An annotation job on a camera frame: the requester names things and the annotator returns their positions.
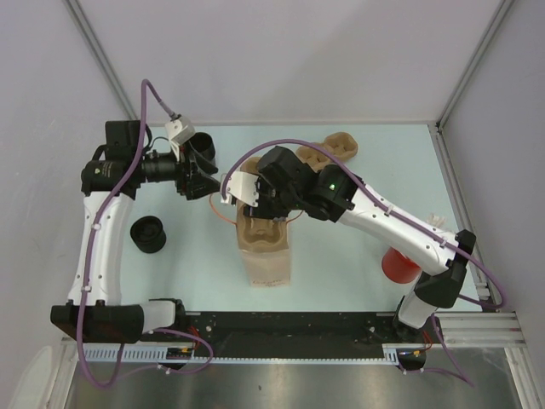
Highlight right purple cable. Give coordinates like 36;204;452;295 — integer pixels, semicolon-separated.
219;140;508;388

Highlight aluminium frame rail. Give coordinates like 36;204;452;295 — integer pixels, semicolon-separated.
437;312;526;349

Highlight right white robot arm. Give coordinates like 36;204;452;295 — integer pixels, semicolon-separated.
246;147;476;342

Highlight short black cup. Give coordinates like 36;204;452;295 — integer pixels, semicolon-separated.
129;216;167;254

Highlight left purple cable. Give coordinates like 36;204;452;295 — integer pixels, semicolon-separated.
76;78;184;388

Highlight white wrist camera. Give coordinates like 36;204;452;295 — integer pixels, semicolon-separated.
221;170;260;207
164;115;195;156

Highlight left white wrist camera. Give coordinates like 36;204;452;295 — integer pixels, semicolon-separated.
164;115;195;156

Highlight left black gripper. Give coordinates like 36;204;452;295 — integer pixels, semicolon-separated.
134;140;221;199

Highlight white slotted cable duct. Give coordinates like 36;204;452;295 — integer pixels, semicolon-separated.
78;343;404;366

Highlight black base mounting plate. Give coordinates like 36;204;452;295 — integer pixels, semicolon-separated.
140;311;444;360

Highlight paper takeout bag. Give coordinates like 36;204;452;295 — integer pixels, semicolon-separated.
208;193;304;289

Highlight purple cable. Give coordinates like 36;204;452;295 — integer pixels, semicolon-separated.
219;140;508;388
76;78;184;388

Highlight red straw holder cup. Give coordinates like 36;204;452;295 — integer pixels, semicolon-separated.
381;247;422;284

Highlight brown pulp cup carrier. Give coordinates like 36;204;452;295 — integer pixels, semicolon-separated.
236;205;289;253

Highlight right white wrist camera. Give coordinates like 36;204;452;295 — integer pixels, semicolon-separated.
221;170;260;207

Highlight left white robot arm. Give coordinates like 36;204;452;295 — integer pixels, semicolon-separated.
50;118;220;343

